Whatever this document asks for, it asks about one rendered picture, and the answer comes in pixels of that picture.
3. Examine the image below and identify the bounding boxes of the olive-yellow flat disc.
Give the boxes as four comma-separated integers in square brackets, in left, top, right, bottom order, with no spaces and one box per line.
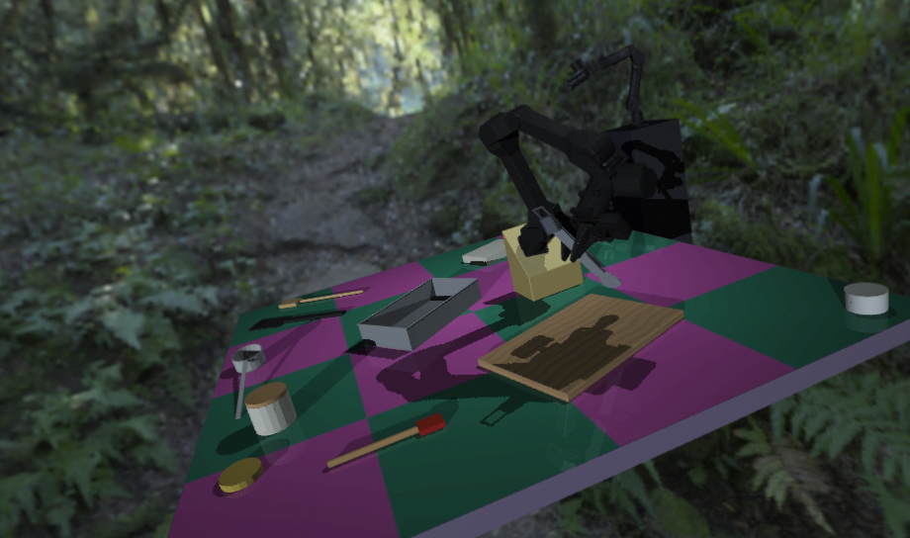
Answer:
[219,458,263,493]

